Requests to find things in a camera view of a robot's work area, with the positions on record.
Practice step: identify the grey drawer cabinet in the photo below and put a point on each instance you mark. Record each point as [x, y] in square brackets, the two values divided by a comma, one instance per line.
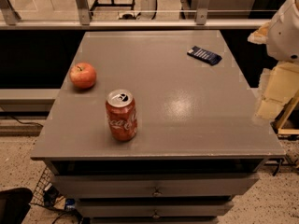
[192, 118]

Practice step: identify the black chair corner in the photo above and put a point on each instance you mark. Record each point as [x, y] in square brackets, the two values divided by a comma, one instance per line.
[14, 205]

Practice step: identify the blue rxbar blueberry wrapper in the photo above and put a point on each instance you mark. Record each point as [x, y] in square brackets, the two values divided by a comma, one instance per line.
[204, 55]

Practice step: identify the wooden frame piece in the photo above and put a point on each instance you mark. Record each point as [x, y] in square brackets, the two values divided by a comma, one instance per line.
[280, 124]

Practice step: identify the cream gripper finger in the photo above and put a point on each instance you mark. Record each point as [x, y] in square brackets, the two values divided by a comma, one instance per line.
[276, 88]
[259, 36]

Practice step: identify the black stand frame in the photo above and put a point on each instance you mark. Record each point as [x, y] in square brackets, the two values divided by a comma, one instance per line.
[111, 3]

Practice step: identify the red coca-cola can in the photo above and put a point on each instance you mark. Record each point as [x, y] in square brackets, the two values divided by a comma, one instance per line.
[121, 115]

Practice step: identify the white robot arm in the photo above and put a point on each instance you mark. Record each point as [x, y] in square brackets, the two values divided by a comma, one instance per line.
[281, 37]

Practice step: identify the red apple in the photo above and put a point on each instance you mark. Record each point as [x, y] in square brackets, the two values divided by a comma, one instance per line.
[82, 75]

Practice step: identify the top grey drawer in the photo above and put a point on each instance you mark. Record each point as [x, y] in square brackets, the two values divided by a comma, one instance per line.
[142, 186]

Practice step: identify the grey drawer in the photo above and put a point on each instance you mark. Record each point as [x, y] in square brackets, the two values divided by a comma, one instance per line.
[142, 186]
[156, 208]

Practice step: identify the wire mesh basket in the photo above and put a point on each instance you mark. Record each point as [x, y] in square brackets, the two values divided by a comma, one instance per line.
[45, 194]

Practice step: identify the metal railing with glass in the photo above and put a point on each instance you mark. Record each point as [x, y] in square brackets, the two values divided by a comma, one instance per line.
[147, 14]

